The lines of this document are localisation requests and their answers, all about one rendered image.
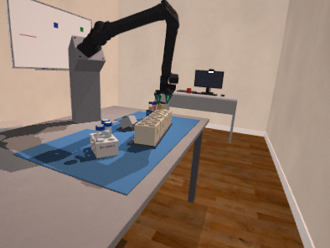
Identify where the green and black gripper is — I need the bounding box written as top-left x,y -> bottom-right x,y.
154,83 -> 173,105

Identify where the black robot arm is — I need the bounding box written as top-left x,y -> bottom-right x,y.
77,0 -> 179,93

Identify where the blue table mat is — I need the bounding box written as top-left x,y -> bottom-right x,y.
13,116 -> 200,195

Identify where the sample tube with blue cap and orange dot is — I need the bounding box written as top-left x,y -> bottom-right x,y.
161,101 -> 166,110

